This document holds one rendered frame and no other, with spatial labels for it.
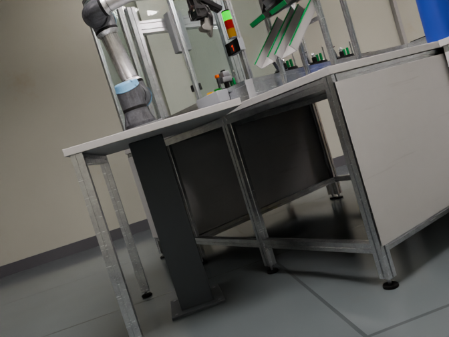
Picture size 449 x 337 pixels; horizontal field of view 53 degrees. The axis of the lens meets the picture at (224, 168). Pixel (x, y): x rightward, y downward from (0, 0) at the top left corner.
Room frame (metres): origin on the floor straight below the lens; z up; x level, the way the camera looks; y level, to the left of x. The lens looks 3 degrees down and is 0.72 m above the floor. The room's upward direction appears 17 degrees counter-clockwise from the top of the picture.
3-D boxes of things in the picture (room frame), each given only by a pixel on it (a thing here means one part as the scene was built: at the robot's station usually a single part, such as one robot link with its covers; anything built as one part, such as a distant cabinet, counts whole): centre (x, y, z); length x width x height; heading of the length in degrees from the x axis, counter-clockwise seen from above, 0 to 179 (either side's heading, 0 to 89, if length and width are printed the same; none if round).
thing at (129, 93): (2.19, 0.33, 1.06); 0.13 x 0.12 x 0.14; 172
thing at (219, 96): (2.36, -0.05, 0.93); 0.21 x 0.07 x 0.06; 33
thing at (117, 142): (2.19, 0.27, 0.84); 0.90 x 0.70 x 0.03; 8
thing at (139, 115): (2.18, 0.32, 0.94); 0.15 x 0.15 x 0.10
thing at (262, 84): (2.67, -0.68, 0.91); 1.24 x 0.33 x 0.10; 123
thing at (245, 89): (2.56, 0.01, 0.91); 0.89 x 0.06 x 0.11; 33
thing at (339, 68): (2.65, -0.64, 0.85); 1.50 x 1.41 x 0.03; 33
